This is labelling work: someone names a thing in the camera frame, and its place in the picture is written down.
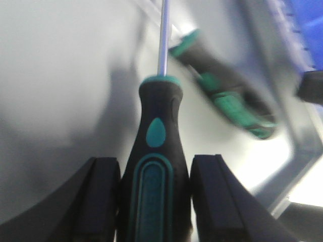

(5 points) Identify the black green lying screwdriver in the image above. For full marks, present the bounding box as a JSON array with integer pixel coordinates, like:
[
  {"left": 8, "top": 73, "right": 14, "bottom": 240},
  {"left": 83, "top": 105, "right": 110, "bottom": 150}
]
[{"left": 169, "top": 30, "right": 277, "bottom": 140}]

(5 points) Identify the blue bin centre front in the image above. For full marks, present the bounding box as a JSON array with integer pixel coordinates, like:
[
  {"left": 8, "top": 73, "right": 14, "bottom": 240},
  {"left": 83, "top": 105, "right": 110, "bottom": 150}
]
[{"left": 266, "top": 0, "right": 322, "bottom": 73}]

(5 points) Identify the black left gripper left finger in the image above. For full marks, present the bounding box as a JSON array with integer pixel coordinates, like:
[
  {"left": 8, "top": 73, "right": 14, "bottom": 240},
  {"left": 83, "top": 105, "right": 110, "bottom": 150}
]
[{"left": 1, "top": 157, "right": 120, "bottom": 241}]

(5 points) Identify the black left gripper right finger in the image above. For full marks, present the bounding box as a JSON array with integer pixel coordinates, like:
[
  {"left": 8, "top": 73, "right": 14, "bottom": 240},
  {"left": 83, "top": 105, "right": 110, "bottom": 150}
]
[{"left": 190, "top": 154, "right": 297, "bottom": 241}]

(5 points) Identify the black teal screwdriver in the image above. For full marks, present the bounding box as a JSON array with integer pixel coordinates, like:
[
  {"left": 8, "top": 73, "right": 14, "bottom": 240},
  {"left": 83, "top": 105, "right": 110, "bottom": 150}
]
[{"left": 117, "top": 1, "right": 191, "bottom": 241}]

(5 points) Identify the grey metal tray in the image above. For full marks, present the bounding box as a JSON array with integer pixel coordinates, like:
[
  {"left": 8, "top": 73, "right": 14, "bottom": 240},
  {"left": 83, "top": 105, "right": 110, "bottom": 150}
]
[{"left": 0, "top": 0, "right": 323, "bottom": 225}]

